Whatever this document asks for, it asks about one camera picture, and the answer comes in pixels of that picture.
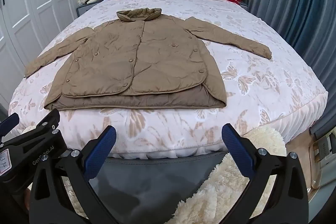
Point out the glass bathroom scale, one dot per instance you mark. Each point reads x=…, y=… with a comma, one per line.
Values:
x=324, y=169

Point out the butterfly print bed blanket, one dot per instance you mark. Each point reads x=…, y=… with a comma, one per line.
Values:
x=262, y=77

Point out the white panelled wardrobe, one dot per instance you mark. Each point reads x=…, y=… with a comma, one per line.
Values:
x=34, y=3

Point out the blue-grey curtain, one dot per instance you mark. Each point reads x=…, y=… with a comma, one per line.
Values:
x=288, y=3

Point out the tan quilted jacket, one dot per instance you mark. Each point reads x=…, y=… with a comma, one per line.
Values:
x=147, y=61

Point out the blue-grey nightstand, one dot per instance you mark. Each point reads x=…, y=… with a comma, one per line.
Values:
x=86, y=8
x=242, y=5

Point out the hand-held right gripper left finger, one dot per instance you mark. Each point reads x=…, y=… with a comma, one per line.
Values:
x=101, y=153

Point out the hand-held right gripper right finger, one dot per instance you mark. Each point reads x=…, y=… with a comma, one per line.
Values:
x=237, y=150

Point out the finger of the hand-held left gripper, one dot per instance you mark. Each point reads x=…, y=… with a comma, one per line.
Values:
x=46, y=121
x=9, y=123

